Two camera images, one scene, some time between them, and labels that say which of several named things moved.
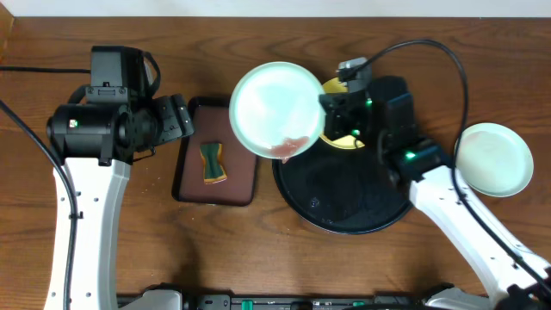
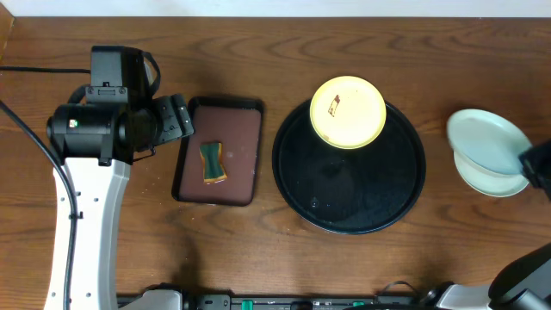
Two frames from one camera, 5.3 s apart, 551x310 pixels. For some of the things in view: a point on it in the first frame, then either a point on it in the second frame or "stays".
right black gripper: (332, 112) -> (538, 160)
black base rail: (329, 301) stays
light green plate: (275, 110) -> (487, 140)
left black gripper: (173, 117) stays
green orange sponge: (213, 156) stays
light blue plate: (494, 159) stays
